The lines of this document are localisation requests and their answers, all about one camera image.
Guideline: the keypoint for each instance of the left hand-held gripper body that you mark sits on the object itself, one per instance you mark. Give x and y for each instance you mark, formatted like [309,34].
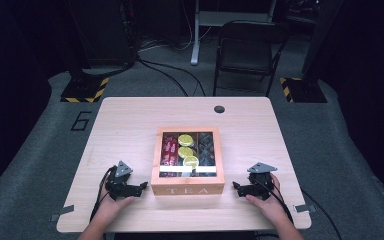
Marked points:
[121,181]

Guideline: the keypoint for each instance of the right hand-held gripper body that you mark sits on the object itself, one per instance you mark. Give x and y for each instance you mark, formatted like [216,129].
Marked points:
[260,185]

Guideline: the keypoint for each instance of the wooden tea box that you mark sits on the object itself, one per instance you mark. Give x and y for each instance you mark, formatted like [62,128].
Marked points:
[166,187]

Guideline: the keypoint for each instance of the person's right hand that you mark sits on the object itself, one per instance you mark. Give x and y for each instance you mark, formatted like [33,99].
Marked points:
[273,208]

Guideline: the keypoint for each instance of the person's left hand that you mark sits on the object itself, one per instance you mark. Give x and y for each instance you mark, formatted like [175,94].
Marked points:
[111,208]

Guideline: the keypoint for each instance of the red coffee stick packet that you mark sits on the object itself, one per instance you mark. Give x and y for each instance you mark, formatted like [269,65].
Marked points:
[174,150]
[165,150]

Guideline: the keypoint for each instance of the pile of clear tea bags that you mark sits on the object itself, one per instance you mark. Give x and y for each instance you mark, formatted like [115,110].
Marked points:
[206,148]

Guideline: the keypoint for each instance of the grey tape strip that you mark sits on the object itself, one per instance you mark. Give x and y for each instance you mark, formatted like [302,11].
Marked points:
[62,212]
[305,208]

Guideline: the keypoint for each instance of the black stand with striped base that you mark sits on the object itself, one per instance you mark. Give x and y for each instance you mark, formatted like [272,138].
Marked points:
[83,88]
[305,90]

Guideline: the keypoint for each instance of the black folding chair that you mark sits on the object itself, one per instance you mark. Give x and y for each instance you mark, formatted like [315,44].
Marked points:
[246,56]

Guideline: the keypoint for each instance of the dark equipment cabinet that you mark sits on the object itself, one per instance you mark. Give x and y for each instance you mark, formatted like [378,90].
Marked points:
[106,33]

